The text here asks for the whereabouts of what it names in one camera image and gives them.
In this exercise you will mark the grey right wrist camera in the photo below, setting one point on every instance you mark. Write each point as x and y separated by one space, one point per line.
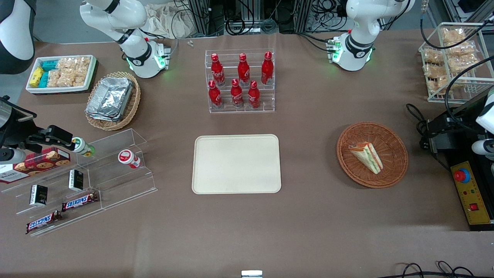
13 156

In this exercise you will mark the clear acrylic stepped shelf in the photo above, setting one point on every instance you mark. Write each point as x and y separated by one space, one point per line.
115 185

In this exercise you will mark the green lid yogurt cup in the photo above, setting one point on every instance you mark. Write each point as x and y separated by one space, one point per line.
82 146

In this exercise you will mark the red cola bottle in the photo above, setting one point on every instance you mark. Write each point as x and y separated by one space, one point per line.
237 95
218 71
267 69
243 71
253 96
215 96

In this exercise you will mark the yellow snack packet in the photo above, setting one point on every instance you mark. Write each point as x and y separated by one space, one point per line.
36 76

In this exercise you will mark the red tartan cookie box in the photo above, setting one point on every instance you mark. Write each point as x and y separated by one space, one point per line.
38 164

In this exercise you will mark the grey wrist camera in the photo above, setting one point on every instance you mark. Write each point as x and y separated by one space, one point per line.
13 156
483 147

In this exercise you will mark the triangular wrapped sandwich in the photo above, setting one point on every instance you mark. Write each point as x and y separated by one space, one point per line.
368 156

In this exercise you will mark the teal snack packet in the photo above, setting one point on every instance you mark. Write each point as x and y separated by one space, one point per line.
50 65
43 79

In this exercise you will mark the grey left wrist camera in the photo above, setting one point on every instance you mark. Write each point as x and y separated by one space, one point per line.
483 147

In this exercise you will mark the small black chocolate box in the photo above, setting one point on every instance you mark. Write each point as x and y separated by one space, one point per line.
76 180
38 195

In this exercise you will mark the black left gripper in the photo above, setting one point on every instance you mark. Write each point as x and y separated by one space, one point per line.
454 133

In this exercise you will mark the oval wicker basket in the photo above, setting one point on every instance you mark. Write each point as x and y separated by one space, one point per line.
131 106

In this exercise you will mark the round brown wicker basket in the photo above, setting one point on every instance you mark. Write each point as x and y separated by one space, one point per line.
393 146

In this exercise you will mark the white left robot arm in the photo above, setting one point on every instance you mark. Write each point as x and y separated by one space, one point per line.
358 48

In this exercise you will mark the clear bag of puffed snacks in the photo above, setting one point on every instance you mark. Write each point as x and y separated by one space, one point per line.
433 56
436 73
463 65
453 36
461 51

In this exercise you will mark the white rectangular snack bin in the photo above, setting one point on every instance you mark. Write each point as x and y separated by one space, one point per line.
31 89

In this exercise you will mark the yellow emergency stop box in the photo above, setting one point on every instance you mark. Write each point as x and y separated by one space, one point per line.
472 193

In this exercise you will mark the beige plastic tray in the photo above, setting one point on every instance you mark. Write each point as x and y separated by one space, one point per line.
236 164

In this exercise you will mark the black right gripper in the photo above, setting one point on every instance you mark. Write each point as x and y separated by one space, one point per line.
17 129

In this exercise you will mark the small silver white block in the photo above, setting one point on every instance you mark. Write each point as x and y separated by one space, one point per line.
251 274

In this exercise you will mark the aluminium frame post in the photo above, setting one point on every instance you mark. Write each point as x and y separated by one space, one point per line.
200 17
303 15

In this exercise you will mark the clear acrylic bottle rack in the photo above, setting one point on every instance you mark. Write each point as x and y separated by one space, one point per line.
266 104

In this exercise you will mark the red lid yogurt cup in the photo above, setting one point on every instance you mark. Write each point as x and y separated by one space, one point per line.
127 157

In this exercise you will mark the aluminium foil container stack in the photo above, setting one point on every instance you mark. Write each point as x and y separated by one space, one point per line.
110 98

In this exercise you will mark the clear rice cracker bag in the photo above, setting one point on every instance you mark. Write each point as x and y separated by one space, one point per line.
75 64
65 78

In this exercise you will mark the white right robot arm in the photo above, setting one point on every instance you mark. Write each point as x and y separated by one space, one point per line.
136 54

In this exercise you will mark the crumpled white cloth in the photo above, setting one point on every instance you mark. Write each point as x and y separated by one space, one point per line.
170 21

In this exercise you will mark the Snickers chocolate bar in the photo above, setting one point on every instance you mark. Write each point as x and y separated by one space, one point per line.
80 201
42 221

